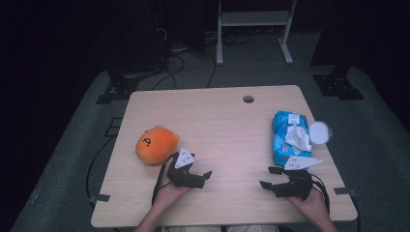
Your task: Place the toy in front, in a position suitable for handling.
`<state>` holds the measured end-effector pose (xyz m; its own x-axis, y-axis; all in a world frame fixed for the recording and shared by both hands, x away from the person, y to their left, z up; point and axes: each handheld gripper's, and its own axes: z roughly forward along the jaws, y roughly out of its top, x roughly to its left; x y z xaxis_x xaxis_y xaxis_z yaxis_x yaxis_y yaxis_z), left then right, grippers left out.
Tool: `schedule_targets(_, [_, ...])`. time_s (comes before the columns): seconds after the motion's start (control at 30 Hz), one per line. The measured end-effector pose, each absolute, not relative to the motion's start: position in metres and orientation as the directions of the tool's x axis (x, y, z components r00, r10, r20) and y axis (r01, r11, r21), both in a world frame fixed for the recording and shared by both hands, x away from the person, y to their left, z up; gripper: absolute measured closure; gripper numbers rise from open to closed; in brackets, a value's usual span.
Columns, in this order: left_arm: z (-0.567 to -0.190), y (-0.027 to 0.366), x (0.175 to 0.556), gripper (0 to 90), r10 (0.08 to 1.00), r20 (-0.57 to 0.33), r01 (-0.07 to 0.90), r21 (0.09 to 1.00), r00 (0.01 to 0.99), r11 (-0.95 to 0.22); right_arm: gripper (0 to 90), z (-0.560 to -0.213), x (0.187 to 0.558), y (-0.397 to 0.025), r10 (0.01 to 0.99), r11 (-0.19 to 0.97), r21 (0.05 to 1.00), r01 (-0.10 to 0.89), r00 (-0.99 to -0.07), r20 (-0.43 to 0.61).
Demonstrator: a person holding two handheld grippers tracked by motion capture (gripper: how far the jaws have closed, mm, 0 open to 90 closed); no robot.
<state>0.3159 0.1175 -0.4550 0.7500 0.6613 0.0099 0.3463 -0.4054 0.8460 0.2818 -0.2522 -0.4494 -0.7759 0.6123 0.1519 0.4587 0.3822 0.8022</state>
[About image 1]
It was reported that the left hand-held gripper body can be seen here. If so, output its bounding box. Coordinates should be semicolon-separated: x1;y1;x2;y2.
165;147;208;189

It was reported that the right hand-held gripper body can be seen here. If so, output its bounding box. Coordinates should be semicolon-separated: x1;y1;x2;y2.
274;156;324;201

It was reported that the blue wet wipe pack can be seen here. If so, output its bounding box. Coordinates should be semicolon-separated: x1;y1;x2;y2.
271;110;333;171

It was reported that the white wet wipe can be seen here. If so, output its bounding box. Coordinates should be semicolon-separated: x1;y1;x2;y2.
284;124;313;153

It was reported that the orange plush toy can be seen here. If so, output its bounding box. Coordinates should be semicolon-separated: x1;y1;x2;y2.
134;125;180;166

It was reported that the person's left hand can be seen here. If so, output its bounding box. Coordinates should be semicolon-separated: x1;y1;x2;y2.
154;167;191;215

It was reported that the person's right hand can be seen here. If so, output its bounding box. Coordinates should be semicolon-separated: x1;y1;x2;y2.
285;186;331;224

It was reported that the grey tape strip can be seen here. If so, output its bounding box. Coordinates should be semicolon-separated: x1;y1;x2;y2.
89;193;111;204
333;187;358;198

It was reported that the black tape square outline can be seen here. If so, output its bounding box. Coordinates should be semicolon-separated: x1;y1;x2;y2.
103;117;124;138

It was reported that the black stand base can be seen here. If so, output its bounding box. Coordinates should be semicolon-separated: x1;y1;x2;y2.
95;69;143;105
312;64;366;101

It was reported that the dark equipment cabinet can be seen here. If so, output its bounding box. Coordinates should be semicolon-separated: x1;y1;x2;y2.
105;0;167;75

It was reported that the white metal stand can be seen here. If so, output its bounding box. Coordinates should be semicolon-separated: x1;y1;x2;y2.
216;0;299;67

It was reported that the left hand-held gripper cable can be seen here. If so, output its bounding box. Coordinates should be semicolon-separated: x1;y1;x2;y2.
151;152;180;207

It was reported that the hand-held gripper cable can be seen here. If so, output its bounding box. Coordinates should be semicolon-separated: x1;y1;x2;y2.
308;173;332;223
151;152;180;207

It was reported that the right hand-held gripper cable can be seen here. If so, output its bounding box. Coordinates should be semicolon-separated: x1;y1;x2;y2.
308;173;332;223

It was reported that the long black floor cable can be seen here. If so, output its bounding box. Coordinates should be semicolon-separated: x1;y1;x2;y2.
85;136;117;207

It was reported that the bundle of floor cables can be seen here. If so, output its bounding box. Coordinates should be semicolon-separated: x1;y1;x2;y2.
202;29;256;46

